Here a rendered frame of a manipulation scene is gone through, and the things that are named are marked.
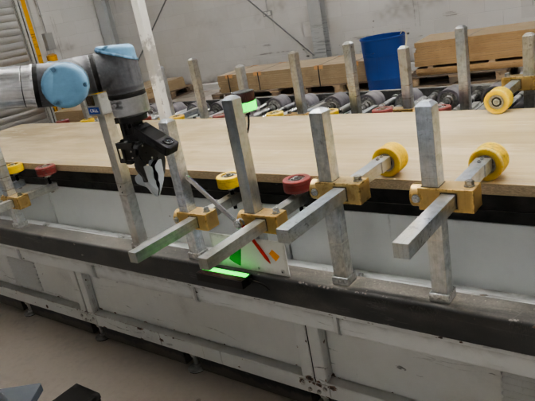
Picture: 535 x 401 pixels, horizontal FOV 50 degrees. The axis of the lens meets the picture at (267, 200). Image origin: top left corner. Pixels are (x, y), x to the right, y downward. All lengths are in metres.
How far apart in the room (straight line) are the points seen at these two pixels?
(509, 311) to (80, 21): 10.64
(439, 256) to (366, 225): 0.37
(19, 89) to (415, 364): 1.29
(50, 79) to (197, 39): 9.30
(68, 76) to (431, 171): 0.76
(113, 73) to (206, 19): 8.96
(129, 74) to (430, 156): 0.70
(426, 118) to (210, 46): 9.29
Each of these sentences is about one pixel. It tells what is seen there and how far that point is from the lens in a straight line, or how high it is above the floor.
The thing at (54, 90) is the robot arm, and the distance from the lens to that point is 1.26.
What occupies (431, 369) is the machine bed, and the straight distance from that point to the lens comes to 1.81.
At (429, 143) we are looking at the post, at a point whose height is 1.06.
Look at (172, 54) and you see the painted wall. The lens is 10.93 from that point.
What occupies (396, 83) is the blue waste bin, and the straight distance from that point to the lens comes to 7.14.
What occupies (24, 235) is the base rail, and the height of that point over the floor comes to 0.69.
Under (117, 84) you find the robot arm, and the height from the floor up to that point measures 1.26.
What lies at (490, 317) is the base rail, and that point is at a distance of 1.29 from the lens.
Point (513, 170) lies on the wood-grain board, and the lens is 1.50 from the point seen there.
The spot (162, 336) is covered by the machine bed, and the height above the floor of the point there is 0.15.
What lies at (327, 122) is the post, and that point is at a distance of 1.31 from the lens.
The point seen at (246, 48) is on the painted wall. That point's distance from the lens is 9.98.
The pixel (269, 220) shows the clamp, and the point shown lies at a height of 0.86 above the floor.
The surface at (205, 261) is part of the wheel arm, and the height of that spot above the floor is 0.85.
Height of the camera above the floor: 1.39
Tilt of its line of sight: 19 degrees down
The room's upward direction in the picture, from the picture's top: 11 degrees counter-clockwise
